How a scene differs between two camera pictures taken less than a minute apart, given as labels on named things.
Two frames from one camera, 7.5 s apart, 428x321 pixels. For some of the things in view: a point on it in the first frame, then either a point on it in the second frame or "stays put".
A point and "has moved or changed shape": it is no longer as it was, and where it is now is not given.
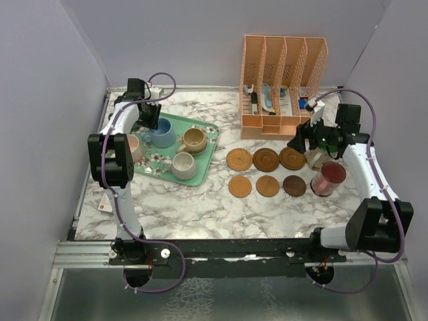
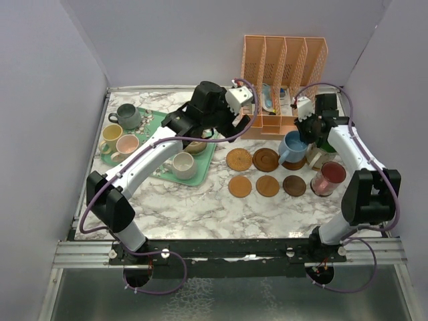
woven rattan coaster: [239, 159] stays put
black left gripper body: [148, 118] to [223, 119]
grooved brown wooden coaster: [265, 160] stays put
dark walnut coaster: [294, 186] stays put
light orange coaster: [267, 186] stays put
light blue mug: [164, 137] has moved or changed shape
